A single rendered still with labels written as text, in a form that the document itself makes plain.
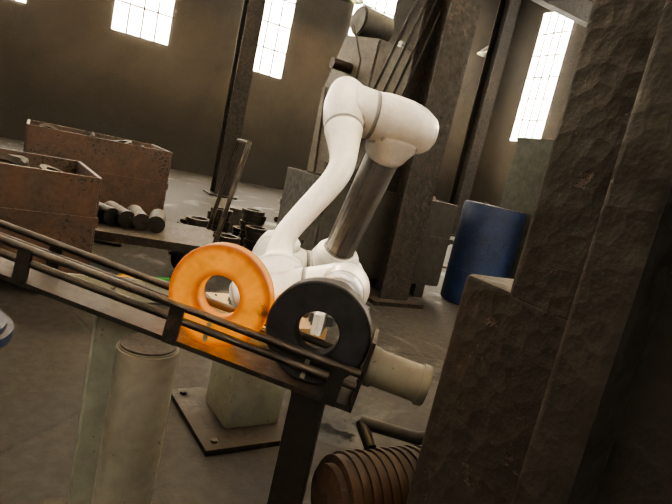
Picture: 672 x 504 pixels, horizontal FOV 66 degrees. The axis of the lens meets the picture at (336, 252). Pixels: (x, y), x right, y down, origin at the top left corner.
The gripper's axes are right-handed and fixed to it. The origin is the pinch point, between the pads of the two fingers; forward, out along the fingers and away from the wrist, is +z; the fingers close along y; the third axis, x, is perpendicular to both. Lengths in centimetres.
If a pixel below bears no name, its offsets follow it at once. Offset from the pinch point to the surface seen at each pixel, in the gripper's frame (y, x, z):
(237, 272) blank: 13.1, 4.2, 2.1
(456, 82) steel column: -24, 118, -317
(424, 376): -16.1, -3.5, 2.1
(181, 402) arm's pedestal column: 51, -64, -96
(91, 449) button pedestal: 47, -49, -31
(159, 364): 30.2, -20.8, -18.8
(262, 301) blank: 8.6, 0.9, 1.8
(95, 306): 33.1, -6.1, 2.2
